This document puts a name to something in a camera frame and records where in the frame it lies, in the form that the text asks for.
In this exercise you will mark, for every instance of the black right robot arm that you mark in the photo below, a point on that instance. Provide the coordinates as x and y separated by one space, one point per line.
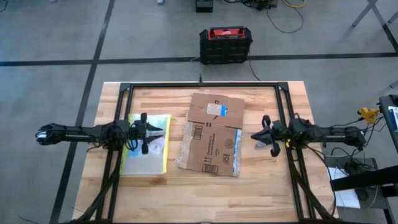
329 135

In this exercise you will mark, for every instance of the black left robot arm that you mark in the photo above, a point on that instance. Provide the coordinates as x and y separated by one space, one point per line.
77 135

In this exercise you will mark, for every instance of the teal product box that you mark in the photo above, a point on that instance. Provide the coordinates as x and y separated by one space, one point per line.
134 154

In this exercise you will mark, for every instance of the black camera post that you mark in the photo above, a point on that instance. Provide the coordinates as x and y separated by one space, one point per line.
201 79

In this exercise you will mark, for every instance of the grey side cart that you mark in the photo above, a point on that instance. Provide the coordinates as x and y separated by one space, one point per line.
339 161

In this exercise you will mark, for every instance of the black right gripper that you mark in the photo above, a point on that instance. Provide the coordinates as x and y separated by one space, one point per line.
280 133

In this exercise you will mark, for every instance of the clear pouch with yellow edge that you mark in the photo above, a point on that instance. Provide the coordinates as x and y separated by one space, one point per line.
149 165

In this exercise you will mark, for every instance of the black floor device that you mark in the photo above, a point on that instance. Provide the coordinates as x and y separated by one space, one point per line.
204 5

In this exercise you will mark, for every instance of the blue white box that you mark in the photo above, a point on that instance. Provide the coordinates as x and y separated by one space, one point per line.
393 118

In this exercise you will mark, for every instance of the white paper sheet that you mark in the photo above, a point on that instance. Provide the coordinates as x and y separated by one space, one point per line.
348 197

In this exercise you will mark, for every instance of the small pink box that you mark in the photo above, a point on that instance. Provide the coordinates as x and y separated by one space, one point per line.
158 145

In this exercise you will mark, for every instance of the black beam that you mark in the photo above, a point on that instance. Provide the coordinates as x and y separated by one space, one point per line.
363 180

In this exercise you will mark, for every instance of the grey pouch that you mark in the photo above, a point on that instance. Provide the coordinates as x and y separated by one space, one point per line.
259 145

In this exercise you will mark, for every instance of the brown cardboard shipping box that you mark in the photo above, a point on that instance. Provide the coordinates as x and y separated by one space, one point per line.
214 149

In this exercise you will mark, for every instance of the red black tool box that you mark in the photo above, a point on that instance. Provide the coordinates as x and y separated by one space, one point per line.
225 46

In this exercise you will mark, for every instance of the black side table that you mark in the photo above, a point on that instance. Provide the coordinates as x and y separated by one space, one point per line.
388 101

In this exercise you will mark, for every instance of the black table frame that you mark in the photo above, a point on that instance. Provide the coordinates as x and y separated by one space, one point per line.
149 84

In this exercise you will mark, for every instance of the grey table legs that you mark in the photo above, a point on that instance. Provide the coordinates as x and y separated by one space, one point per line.
381 18

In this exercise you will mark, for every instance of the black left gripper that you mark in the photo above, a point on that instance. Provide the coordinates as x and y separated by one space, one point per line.
136 133

